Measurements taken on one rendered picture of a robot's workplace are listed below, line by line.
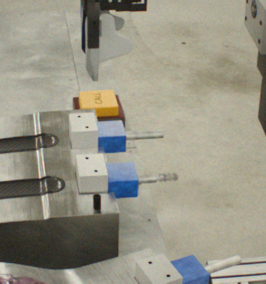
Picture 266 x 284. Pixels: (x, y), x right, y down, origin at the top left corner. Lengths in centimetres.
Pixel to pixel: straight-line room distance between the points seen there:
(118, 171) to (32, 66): 54
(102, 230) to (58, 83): 52
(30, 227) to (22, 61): 63
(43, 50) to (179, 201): 106
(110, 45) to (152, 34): 262
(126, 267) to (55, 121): 30
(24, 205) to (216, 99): 216
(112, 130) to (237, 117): 191
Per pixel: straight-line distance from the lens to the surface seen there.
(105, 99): 131
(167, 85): 316
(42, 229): 97
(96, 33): 98
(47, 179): 103
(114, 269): 94
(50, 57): 155
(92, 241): 99
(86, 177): 98
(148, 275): 89
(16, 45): 161
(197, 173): 264
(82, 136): 108
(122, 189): 101
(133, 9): 99
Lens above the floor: 147
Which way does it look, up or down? 32 degrees down
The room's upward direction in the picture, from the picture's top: 2 degrees clockwise
